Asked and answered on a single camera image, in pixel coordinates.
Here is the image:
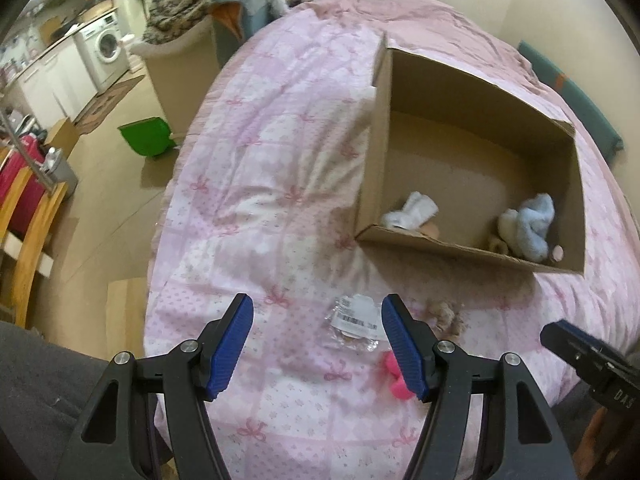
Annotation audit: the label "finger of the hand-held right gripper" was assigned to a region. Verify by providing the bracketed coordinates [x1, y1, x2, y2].
[540, 320, 628, 368]

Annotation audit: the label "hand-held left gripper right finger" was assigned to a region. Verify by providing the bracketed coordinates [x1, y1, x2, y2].
[380, 294, 571, 480]

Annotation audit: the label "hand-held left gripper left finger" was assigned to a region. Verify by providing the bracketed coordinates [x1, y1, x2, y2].
[52, 292, 256, 480]

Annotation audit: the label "pink soft toy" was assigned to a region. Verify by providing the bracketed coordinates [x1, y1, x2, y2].
[382, 351, 416, 401]

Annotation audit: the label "clear plastic packet with label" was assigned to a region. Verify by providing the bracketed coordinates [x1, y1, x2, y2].
[325, 294, 388, 353]

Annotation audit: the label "white fluffy sock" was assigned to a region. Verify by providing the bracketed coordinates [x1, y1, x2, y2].
[497, 208, 521, 241]

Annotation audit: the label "brown scrunchie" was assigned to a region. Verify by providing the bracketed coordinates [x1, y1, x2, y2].
[425, 300, 463, 336]

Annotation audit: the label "pink bow-print quilt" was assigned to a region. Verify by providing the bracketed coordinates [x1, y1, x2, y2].
[142, 0, 640, 480]

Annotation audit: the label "person's grey trouser leg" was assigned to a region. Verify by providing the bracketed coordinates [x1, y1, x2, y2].
[0, 320, 166, 480]

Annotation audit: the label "wooden chair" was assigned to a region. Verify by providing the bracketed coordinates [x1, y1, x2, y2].
[0, 145, 68, 328]

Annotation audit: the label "green bin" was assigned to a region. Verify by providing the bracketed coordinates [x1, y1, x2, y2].
[117, 116, 177, 158]

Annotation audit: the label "grey bin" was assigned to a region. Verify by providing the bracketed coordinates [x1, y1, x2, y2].
[42, 147, 80, 196]

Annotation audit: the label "teal headboard cushion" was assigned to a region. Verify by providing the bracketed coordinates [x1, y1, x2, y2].
[517, 40, 625, 153]

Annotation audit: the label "beige sofa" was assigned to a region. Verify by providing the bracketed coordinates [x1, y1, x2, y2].
[131, 35, 221, 136]

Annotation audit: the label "red suitcase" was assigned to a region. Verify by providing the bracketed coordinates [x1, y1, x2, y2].
[0, 132, 43, 233]

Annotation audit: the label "small cardboard box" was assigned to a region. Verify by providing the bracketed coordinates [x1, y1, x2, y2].
[45, 117, 81, 158]

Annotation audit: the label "brown floor rug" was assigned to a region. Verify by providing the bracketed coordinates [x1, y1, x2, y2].
[75, 74, 146, 133]

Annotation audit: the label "white stacked packs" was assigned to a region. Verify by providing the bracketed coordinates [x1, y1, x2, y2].
[122, 35, 141, 73]

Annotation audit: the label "white kitchen cabinets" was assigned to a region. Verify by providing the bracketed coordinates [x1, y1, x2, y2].
[0, 42, 98, 126]

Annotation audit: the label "white washing machine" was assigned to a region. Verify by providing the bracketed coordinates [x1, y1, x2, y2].
[80, 12, 130, 92]

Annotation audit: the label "brown patterned knit blanket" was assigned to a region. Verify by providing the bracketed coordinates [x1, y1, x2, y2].
[142, 0, 328, 46]

